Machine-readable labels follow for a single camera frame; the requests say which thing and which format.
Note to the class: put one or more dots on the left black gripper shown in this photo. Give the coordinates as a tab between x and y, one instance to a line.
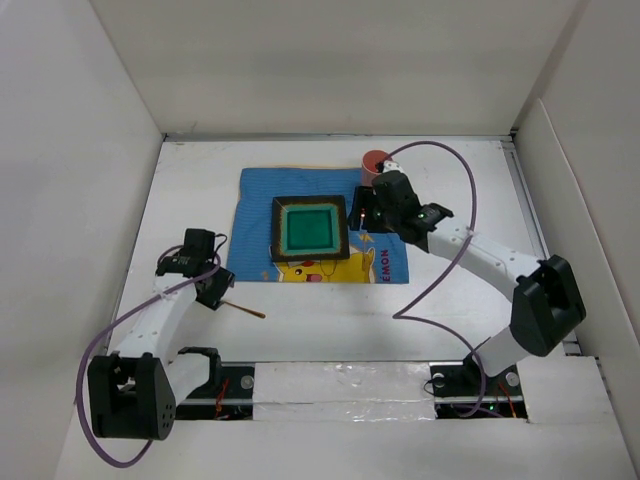
223	281

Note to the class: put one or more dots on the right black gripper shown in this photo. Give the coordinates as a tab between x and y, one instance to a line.
365	197

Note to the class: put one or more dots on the pink plastic cup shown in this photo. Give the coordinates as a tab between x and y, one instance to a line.
370	166

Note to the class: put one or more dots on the blue yellow printed cloth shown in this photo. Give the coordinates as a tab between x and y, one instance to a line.
374	258

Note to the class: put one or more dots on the gold fork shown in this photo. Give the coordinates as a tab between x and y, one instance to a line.
246	310

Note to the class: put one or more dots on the green square plate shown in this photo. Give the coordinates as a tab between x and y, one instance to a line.
309	228

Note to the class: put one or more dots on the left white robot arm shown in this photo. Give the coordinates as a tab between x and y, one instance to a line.
134	391

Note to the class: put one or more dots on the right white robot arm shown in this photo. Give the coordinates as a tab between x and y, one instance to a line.
546	304

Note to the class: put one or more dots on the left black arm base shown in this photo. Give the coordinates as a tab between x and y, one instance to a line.
230	400

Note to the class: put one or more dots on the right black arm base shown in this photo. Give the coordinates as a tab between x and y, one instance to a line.
455	387

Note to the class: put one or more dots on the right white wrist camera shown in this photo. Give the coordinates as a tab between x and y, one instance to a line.
390	165

